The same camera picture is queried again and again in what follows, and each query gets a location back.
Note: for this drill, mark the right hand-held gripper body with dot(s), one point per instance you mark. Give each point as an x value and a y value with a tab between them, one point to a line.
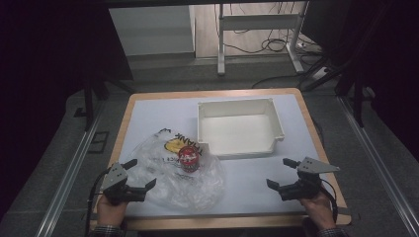
308	184

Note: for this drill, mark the person's right hand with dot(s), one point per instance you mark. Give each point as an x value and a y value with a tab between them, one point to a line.
318	210

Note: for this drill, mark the white wall panel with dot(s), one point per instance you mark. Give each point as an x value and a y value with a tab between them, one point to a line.
151	31

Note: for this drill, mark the clear printed plastic bag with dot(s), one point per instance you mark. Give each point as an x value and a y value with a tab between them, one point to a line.
171	189

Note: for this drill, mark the black metal stand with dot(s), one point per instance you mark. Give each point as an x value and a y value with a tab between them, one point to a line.
358	105
88	105

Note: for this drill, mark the person's left hand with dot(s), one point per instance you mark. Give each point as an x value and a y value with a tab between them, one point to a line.
110	212

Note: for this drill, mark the black floor frame plate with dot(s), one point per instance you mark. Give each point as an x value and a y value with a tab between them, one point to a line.
99	142

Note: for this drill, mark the silver metal floor rail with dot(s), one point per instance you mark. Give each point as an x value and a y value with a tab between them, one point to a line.
70	171
378	164

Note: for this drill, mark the red can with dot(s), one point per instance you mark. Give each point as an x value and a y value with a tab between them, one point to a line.
189	159

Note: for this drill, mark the white power strip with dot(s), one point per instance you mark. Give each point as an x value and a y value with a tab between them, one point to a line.
319	73

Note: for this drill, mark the white plastic bin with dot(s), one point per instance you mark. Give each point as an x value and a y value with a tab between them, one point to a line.
238	131

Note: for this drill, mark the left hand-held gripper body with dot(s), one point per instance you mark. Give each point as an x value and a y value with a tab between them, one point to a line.
113	177

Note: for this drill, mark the white metal desk frame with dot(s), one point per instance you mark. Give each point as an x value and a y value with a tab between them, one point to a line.
258	21

